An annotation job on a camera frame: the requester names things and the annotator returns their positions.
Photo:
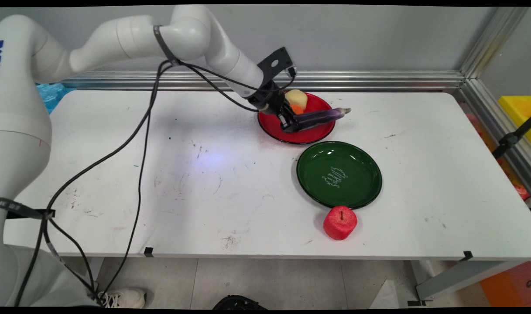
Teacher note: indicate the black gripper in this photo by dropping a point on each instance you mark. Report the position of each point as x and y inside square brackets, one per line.
[267, 98]

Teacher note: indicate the purple toy eggplant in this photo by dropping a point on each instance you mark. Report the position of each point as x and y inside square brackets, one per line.
[322, 117]

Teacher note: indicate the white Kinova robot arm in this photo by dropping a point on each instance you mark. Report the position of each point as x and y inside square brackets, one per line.
[25, 65]

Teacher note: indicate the orange toy carrot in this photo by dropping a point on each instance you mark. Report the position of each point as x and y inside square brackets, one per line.
[297, 109]

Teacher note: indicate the red round plate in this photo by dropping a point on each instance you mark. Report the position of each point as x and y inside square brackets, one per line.
[309, 136]

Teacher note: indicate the green round plate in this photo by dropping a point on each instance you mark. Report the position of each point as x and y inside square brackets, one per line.
[339, 174]

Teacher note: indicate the red toy apple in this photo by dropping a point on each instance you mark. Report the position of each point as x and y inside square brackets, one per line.
[340, 224]

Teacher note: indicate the black round object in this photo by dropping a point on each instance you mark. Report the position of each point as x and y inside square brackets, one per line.
[239, 303]

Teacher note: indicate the yellow plastic box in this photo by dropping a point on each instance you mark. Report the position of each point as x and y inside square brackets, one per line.
[518, 109]

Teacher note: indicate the grey table leg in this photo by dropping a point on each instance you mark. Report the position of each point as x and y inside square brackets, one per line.
[461, 277]

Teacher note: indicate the blue plastic bag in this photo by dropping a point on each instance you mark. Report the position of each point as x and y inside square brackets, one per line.
[51, 96]

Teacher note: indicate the white sneaker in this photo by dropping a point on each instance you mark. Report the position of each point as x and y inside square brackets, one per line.
[125, 298]

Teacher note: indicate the small red object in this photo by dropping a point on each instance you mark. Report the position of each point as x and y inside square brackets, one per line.
[522, 192]

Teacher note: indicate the orange box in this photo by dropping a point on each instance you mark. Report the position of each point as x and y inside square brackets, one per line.
[509, 285]

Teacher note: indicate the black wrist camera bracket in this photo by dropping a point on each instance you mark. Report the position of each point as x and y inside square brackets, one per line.
[276, 63]

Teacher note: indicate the long aluminium frame rail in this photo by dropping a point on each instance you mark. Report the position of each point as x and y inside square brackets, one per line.
[357, 80]

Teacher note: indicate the short aluminium frame rail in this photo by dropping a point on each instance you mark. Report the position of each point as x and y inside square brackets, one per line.
[492, 117]

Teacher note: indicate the aluminium frame post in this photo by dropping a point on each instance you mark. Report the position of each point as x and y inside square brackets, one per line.
[494, 41]

